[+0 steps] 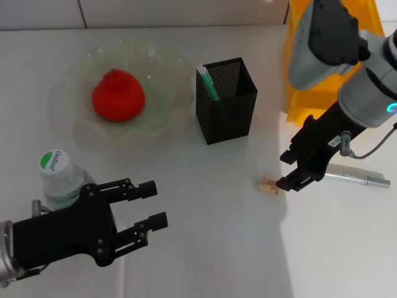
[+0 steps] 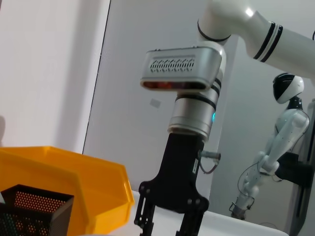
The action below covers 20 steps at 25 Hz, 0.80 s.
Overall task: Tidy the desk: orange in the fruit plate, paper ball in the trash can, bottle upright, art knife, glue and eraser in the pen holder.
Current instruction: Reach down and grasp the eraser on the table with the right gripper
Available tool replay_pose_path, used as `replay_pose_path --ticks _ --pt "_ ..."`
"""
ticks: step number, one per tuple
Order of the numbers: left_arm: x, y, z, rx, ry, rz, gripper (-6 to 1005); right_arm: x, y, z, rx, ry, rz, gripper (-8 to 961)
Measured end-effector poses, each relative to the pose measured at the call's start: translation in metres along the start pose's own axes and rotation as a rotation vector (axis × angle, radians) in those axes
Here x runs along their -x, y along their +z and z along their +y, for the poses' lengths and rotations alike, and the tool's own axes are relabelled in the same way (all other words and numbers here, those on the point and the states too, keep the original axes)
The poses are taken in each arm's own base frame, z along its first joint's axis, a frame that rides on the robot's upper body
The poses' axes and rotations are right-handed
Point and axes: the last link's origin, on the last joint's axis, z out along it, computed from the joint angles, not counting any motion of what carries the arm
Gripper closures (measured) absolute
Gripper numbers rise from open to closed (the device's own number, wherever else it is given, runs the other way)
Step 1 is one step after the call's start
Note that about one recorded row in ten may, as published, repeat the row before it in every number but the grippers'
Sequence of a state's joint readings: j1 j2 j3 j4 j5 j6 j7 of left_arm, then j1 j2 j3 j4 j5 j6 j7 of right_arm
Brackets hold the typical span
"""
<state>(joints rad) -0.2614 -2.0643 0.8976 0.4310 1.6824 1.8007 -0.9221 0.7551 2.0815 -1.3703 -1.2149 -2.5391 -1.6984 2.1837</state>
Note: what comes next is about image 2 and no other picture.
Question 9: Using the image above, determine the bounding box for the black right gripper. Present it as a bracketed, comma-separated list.
[133, 132, 210, 236]

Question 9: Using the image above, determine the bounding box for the black mesh pen holder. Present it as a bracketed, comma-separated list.
[0, 184, 75, 236]

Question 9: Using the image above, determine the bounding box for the yellow plastic bin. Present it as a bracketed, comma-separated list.
[0, 146, 135, 234]

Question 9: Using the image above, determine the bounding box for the white humanoid robot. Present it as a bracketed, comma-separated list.
[230, 72, 311, 219]

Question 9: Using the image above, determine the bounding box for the right arm connector cable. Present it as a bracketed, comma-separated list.
[198, 149, 221, 174]

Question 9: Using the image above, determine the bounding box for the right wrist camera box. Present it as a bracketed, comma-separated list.
[139, 46, 227, 96]

